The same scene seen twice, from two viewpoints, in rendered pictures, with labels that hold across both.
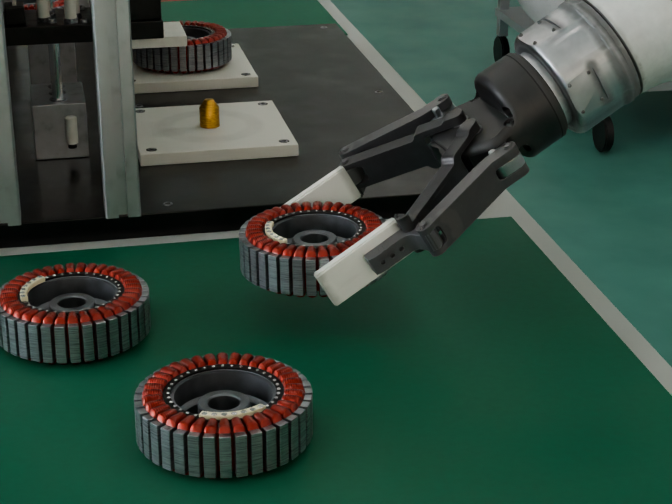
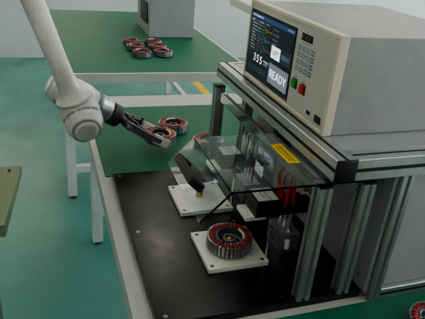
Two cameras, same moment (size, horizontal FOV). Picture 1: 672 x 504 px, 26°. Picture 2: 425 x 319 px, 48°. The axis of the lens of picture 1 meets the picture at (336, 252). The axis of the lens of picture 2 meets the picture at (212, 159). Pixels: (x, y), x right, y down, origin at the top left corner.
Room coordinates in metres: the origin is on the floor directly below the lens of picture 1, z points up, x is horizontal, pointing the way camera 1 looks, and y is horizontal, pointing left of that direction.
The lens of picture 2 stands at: (2.55, -0.03, 1.48)
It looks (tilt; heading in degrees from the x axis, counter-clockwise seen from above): 26 degrees down; 171
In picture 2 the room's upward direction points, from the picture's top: 5 degrees clockwise
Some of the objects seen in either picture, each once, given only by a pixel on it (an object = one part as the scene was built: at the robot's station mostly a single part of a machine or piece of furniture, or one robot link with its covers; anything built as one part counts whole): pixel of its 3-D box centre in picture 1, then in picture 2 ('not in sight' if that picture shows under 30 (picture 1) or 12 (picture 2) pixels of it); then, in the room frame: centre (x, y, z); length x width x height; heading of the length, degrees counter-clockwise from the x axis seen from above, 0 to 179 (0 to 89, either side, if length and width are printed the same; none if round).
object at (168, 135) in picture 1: (210, 131); (199, 198); (1.37, 0.12, 0.78); 0.15 x 0.15 x 0.01; 12
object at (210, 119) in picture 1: (209, 112); not in sight; (1.37, 0.12, 0.80); 0.02 x 0.02 x 0.03
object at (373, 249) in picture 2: not in sight; (306, 166); (1.44, 0.40, 0.92); 0.66 x 0.01 x 0.30; 12
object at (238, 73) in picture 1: (182, 67); (227, 248); (1.61, 0.17, 0.78); 0.15 x 0.15 x 0.01; 12
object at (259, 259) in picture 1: (314, 247); (160, 136); (1.00, 0.02, 0.80); 0.11 x 0.11 x 0.04
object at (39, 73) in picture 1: (52, 56); (282, 234); (1.58, 0.32, 0.80); 0.08 x 0.05 x 0.06; 12
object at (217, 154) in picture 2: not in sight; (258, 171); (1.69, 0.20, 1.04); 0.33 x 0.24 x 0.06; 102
